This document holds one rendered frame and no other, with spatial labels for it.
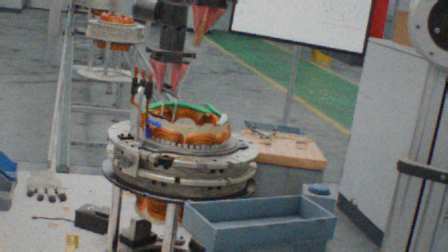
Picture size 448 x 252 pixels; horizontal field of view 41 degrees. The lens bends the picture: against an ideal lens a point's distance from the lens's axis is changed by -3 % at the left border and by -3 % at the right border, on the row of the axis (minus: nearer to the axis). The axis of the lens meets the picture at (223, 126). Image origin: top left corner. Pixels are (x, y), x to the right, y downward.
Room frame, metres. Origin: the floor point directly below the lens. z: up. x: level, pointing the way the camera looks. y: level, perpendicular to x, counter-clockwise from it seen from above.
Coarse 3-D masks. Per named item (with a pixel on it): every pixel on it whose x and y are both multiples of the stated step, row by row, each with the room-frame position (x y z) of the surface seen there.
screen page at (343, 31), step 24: (240, 0) 2.35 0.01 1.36; (264, 0) 2.33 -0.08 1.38; (288, 0) 2.31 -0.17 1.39; (312, 0) 2.30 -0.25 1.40; (336, 0) 2.28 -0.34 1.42; (360, 0) 2.27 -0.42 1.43; (240, 24) 2.33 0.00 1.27; (264, 24) 2.32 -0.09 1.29; (288, 24) 2.30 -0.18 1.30; (312, 24) 2.28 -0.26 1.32; (336, 24) 2.27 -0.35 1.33; (360, 24) 2.25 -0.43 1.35; (360, 48) 2.24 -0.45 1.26
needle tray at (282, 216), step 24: (192, 216) 0.95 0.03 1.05; (216, 216) 1.01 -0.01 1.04; (240, 216) 1.04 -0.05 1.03; (264, 216) 1.07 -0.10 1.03; (288, 216) 1.09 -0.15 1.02; (312, 216) 1.07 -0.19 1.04; (336, 216) 1.02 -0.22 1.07; (216, 240) 0.89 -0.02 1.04; (240, 240) 0.91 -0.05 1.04; (264, 240) 0.94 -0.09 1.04; (288, 240) 0.97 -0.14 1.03; (312, 240) 0.99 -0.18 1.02
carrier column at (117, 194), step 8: (112, 184) 1.26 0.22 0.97; (112, 192) 1.26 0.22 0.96; (120, 192) 1.25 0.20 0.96; (112, 200) 1.25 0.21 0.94; (120, 200) 1.26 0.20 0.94; (112, 208) 1.25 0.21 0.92; (120, 208) 1.26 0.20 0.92; (112, 216) 1.25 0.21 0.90; (120, 216) 1.26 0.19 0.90; (112, 224) 1.25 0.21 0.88; (112, 232) 1.25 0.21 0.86; (112, 240) 1.25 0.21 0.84; (112, 248) 1.25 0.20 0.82
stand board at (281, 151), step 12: (240, 132) 1.55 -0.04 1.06; (264, 144) 1.44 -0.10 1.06; (276, 144) 1.46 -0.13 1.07; (288, 144) 1.47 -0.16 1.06; (312, 144) 1.51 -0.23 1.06; (264, 156) 1.36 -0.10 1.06; (276, 156) 1.36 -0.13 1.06; (288, 156) 1.37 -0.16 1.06; (300, 156) 1.38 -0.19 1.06; (312, 156) 1.40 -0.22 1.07; (312, 168) 1.37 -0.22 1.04; (324, 168) 1.37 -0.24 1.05
